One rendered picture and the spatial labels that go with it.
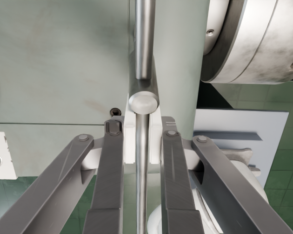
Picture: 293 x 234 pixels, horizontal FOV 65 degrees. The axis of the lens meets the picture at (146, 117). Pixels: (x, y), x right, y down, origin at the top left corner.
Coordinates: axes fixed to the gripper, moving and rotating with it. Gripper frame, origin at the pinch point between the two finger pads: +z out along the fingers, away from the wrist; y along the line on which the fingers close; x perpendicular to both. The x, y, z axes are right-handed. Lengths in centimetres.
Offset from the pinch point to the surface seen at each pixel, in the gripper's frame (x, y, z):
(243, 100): -48, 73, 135
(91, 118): -4.2, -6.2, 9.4
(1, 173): -12.8, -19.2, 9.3
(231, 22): 7.2, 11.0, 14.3
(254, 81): -1.7, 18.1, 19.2
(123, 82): 0.6, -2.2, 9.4
